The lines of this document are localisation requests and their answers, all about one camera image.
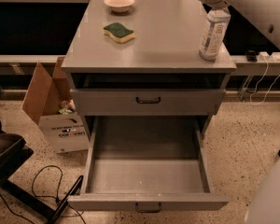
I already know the white ceramic bowl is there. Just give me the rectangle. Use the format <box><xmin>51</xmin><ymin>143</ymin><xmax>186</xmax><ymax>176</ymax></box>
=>
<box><xmin>105</xmin><ymin>0</ymin><xmax>134</xmax><ymax>13</ymax></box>

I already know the black charger block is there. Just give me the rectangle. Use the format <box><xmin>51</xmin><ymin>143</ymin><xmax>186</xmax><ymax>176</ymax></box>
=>
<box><xmin>245</xmin><ymin>50</ymin><xmax>258</xmax><ymax>62</ymax></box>

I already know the grey top drawer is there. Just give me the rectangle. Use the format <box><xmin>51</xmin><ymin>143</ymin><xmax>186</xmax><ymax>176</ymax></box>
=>
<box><xmin>71</xmin><ymin>89</ymin><xmax>225</xmax><ymax>116</ymax></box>

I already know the open grey middle drawer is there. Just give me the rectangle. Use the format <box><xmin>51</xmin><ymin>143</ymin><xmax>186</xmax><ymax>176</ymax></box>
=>
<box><xmin>69</xmin><ymin>116</ymin><xmax>229</xmax><ymax>213</ymax></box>

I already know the black chair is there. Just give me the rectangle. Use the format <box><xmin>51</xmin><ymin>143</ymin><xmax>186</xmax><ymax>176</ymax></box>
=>
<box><xmin>0</xmin><ymin>120</ymin><xmax>83</xmax><ymax>224</ymax></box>

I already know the green yellow sponge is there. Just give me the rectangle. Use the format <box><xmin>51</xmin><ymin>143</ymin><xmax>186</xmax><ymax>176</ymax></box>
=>
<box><xmin>103</xmin><ymin>22</ymin><xmax>134</xmax><ymax>44</ymax></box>

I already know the grey metal drawer cabinet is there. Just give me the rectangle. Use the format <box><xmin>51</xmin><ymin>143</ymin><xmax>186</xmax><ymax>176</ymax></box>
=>
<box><xmin>62</xmin><ymin>0</ymin><xmax>236</xmax><ymax>132</ymax></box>

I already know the white hanging cable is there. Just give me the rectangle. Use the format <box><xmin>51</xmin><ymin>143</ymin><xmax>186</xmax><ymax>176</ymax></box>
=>
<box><xmin>249</xmin><ymin>58</ymin><xmax>280</xmax><ymax>105</ymax></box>

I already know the brown cardboard box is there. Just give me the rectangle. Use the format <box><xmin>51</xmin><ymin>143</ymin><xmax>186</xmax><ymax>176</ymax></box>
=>
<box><xmin>22</xmin><ymin>58</ymin><xmax>89</xmax><ymax>153</ymax></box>

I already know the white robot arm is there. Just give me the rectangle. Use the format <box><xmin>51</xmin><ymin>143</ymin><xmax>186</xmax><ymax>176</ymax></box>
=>
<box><xmin>200</xmin><ymin>0</ymin><xmax>280</xmax><ymax>224</ymax></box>

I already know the white power strip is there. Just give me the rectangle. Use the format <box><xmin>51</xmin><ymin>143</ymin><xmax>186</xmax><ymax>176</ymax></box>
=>
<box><xmin>259</xmin><ymin>51</ymin><xmax>280</xmax><ymax>62</ymax></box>

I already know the clear plastic water bottle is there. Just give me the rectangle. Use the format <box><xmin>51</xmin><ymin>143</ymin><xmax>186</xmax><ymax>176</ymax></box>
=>
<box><xmin>199</xmin><ymin>7</ymin><xmax>231</xmax><ymax>61</ymax></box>

